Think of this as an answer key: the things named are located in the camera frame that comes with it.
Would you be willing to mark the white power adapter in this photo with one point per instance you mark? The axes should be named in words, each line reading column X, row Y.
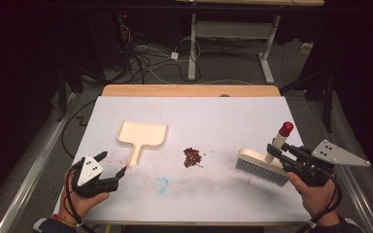
column 174, row 55

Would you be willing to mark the wooden table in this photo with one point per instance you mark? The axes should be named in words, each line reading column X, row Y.
column 175, row 90

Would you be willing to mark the cream plastic dustpan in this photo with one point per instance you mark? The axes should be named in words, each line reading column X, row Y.
column 142, row 134

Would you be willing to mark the pile of red crumbs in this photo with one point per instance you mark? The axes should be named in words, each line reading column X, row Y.
column 192, row 158

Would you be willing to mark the white desk frame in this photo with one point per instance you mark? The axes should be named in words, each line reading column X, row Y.
column 233, row 29

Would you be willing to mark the white table cover sheet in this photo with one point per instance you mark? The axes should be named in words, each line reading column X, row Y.
column 207, row 123

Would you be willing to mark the metal floor rail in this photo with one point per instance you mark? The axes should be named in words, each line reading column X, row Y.
column 356, row 194
column 35, row 165

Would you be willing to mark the person's right hand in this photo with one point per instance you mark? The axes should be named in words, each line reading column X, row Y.
column 317, row 200

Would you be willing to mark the black stand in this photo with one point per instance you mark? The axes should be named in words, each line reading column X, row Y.
column 61, row 97
column 328, row 103

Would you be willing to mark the person's left hand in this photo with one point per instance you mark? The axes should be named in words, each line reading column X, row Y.
column 77, row 205

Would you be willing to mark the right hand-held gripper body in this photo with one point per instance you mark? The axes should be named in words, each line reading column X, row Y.
column 311, row 168

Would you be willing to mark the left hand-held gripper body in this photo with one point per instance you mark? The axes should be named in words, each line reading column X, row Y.
column 90, row 171

